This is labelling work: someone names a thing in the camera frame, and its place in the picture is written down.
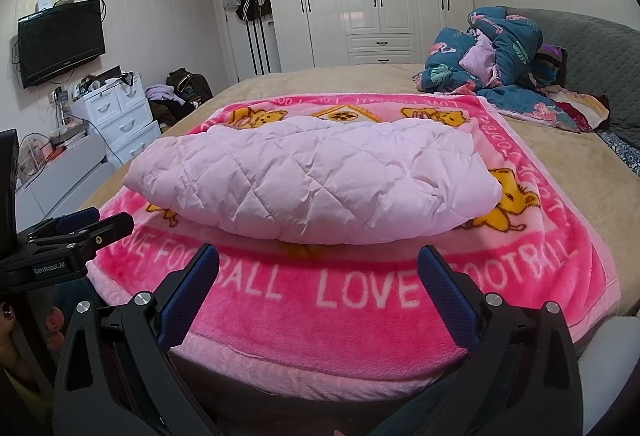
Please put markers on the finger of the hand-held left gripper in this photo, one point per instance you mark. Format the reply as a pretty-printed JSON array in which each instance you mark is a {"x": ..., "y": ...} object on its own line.
[
  {"x": 70, "y": 221},
  {"x": 107, "y": 233}
]

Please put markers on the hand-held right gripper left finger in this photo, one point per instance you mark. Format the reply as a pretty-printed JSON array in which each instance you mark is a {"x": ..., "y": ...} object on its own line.
[{"x": 187, "y": 301}]

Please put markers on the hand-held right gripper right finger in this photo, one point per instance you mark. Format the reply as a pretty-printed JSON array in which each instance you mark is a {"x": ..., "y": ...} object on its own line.
[{"x": 450, "y": 303}]

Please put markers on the pink quilted jacket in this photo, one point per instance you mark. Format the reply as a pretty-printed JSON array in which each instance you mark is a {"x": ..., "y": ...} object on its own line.
[{"x": 300, "y": 176}]

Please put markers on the purple clothes pile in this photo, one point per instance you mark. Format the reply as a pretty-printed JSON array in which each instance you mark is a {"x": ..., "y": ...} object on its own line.
[{"x": 159, "y": 92}]

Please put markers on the person's left hand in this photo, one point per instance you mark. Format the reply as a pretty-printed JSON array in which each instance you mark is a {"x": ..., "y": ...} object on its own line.
[{"x": 54, "y": 326}]

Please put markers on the grey low cabinet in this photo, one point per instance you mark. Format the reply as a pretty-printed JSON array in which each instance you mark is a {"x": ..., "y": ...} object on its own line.
[{"x": 65, "y": 176}]

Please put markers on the pink printed blanket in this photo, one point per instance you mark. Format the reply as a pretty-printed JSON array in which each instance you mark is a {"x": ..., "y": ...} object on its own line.
[{"x": 300, "y": 326}]

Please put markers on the white drawer cabinet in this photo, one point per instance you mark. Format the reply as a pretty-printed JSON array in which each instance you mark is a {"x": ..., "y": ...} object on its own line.
[{"x": 120, "y": 115}]

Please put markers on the dark travel bag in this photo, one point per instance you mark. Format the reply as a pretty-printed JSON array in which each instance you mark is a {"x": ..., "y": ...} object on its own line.
[{"x": 192, "y": 85}]

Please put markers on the black television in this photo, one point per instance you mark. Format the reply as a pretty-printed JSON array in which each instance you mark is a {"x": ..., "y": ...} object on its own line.
[{"x": 60, "y": 43}]

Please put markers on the bed with tan sheet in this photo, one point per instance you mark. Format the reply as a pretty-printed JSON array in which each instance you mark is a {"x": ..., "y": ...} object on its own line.
[{"x": 560, "y": 155}]

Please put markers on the small white box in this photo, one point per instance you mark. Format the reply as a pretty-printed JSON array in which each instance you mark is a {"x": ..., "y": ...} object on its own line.
[{"x": 44, "y": 5}]

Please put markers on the white door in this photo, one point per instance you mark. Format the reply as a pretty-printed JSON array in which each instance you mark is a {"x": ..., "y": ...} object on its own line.
[{"x": 230, "y": 50}]

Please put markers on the dark floral cloth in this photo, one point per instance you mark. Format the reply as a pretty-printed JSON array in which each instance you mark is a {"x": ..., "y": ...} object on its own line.
[{"x": 622, "y": 150}]

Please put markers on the red yellow striped blanket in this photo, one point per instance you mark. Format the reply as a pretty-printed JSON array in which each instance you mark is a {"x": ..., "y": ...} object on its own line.
[{"x": 575, "y": 108}]

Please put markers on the purple pillow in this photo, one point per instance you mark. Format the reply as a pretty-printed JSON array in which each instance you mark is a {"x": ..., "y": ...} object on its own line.
[{"x": 480, "y": 58}]

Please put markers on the blue floral quilt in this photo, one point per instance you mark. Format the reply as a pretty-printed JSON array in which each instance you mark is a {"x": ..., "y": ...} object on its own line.
[{"x": 450, "y": 55}]

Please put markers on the purple striped cloth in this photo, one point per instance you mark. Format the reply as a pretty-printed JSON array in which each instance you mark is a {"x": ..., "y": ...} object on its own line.
[{"x": 550, "y": 65}]

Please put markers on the black striped hanging bag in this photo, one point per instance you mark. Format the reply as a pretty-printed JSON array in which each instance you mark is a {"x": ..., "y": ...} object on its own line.
[{"x": 246, "y": 5}]

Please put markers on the grey padded headboard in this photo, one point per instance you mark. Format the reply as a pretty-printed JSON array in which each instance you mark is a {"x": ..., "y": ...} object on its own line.
[{"x": 600, "y": 55}]

